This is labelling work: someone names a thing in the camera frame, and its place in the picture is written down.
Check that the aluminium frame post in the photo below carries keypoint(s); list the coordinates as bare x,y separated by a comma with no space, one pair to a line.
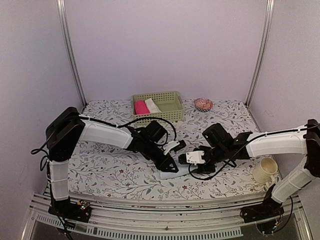
61,8
268,16

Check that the green perforated plastic basket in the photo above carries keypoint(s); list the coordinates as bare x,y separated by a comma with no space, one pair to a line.
169,103

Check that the light blue towel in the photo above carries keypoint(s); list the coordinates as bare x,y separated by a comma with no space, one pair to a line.
183,170

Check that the left aluminium frame post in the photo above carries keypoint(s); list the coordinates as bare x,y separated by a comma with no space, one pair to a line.
61,8

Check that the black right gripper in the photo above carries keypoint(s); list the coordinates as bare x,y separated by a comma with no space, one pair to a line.
206,169

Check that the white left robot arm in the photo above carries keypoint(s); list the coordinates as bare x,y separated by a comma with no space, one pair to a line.
70,128

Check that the cream rolled towel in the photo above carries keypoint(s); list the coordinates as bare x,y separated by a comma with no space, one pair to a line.
151,106

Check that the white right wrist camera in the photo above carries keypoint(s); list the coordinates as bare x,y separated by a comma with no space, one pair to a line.
193,157

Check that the blue patterned bowl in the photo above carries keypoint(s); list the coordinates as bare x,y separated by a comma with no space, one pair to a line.
201,109

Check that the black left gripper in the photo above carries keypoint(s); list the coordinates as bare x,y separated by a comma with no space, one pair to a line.
164,167

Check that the pink rolled towel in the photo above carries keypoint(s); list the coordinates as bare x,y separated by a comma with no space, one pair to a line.
141,108

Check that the aluminium front rail base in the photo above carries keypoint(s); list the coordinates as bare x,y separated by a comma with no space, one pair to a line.
200,219

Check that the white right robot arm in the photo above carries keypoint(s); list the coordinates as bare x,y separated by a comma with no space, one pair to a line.
302,140

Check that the cream ribbed mug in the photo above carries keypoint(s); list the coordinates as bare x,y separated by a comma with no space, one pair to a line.
264,172

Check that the right aluminium frame post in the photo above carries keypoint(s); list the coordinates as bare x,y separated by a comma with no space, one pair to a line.
268,16

